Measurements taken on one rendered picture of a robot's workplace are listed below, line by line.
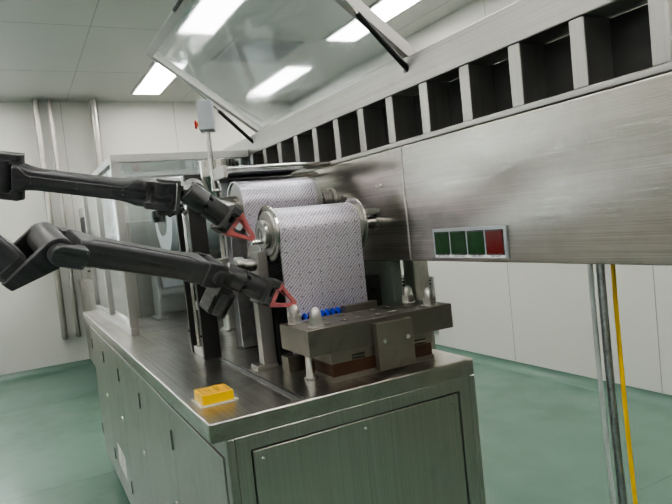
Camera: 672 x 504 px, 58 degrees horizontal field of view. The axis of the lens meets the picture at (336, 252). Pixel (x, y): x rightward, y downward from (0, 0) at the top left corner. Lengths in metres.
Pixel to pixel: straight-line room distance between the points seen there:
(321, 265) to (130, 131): 5.74
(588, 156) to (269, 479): 0.87
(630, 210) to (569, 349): 3.39
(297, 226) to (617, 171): 0.77
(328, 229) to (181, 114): 5.85
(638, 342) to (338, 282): 2.79
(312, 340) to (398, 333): 0.21
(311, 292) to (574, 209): 0.69
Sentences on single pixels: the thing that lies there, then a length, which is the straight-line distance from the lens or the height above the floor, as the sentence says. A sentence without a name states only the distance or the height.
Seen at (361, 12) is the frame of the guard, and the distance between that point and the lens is 1.57.
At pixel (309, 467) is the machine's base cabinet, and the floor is 0.76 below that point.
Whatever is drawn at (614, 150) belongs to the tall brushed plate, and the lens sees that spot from 1.13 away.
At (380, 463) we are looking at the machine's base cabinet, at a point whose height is 0.72.
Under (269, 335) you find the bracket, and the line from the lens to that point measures 1.61.
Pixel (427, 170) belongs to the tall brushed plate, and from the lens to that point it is 1.51.
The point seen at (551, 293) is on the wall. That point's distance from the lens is 4.47.
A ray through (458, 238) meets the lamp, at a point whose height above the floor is 1.20.
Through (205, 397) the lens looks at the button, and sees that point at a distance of 1.35.
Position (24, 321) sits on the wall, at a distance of 7.00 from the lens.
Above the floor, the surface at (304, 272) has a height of 1.14.
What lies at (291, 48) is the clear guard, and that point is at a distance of 1.88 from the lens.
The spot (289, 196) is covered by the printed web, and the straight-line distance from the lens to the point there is 1.79.
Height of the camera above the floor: 1.27
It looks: 3 degrees down
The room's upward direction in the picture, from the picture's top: 6 degrees counter-clockwise
